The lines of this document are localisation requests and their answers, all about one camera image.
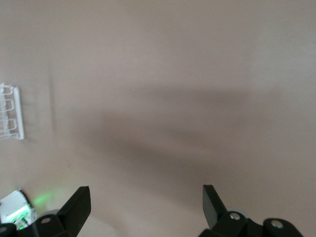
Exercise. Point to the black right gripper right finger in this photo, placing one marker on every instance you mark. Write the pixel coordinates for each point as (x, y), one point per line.
(217, 219)

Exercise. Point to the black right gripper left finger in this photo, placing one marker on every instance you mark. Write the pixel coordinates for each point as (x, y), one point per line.
(71, 214)

